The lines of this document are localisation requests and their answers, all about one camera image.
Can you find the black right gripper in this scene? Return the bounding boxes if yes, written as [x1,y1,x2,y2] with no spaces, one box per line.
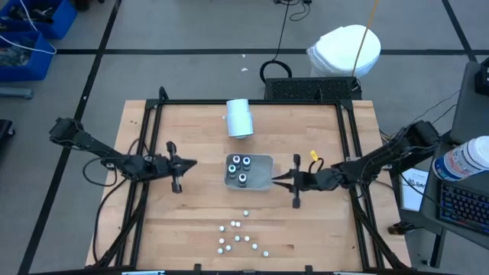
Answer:
[271,154,320,209]

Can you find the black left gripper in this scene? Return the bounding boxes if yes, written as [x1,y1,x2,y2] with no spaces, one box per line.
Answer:
[154,141,198,194]

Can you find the grey plastic handled bin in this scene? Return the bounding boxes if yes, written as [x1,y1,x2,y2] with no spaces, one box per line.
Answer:
[224,153,276,192]

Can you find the black perforated computer case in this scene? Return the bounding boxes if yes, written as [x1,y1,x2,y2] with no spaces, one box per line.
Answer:
[264,76,363,102]

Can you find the dark desk caster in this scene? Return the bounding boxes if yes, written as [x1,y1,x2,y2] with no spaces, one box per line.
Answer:
[387,222,416,236]

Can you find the white printed paper sheet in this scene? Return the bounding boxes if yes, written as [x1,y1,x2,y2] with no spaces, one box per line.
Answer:
[399,167,430,212]

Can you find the white bagged trash bin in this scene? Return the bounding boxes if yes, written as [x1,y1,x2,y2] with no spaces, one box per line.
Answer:
[306,24,382,79]

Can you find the dark grey operator desk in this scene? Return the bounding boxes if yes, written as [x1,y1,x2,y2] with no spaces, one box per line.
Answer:
[397,131,489,251]

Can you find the white wipes canister blue label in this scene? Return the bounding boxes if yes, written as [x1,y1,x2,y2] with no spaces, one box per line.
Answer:
[432,135,489,182]

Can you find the blue plastic storage bin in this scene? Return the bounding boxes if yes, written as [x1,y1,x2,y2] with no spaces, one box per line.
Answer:
[0,31,55,83]
[0,0,78,40]

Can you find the black backlit keyboard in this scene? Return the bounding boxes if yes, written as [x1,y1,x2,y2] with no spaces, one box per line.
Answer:
[438,182,489,235]

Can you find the grey metal bar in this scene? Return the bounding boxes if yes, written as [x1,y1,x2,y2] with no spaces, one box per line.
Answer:
[0,88,34,100]

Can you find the grey cart top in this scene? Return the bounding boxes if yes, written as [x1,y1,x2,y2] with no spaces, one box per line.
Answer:
[449,60,489,144]

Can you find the black electronic device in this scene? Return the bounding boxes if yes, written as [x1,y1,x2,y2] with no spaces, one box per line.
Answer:
[474,57,489,96]

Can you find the black aluminium rig frame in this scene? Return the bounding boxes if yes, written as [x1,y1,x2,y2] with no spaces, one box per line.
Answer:
[86,86,413,275]

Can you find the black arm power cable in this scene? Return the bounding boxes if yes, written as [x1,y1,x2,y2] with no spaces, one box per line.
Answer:
[92,177,129,264]

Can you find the thick black looped cable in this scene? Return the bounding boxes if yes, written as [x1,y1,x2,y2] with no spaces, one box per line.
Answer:
[259,0,293,84]

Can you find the yellow hanging cable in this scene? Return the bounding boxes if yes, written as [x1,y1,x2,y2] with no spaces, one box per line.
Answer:
[351,0,380,77]

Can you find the thin black floor cable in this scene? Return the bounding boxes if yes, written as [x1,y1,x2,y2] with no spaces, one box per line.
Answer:
[289,2,311,22]

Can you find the white cable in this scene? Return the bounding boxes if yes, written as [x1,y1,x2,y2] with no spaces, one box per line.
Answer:
[0,0,57,56]

